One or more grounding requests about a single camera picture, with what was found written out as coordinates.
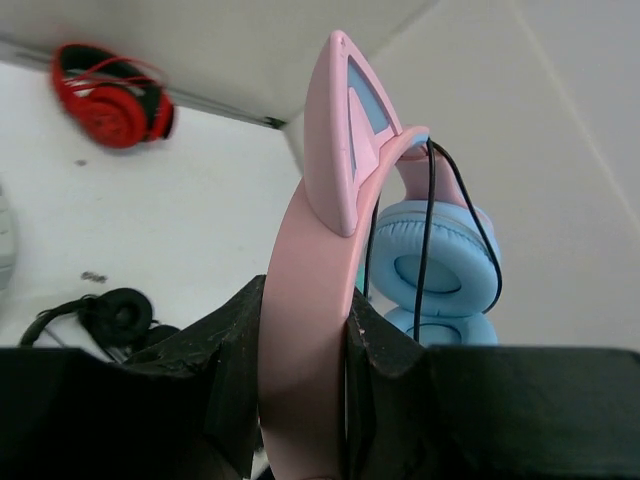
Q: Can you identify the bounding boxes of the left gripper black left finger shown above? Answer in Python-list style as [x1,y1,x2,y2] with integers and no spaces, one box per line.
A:
[1,276,265,479]

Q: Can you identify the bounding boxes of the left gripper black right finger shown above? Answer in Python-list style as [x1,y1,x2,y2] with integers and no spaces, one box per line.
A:
[346,295,639,479]

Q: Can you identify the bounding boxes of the pink blue cat-ear headphones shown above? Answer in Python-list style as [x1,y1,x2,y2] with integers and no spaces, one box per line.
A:
[258,30,502,479]

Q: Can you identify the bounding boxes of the small black headphones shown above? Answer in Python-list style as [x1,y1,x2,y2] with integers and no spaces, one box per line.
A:
[19,288,181,363]

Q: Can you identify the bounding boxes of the grey white headphones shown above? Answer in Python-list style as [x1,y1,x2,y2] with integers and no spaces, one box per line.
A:
[0,193,18,292]

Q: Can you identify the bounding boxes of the red black headphones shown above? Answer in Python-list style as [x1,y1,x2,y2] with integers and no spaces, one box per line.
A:
[50,43,176,149]

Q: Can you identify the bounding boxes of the aluminium frame rail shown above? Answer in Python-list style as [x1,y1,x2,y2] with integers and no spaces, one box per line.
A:
[1,34,287,130]

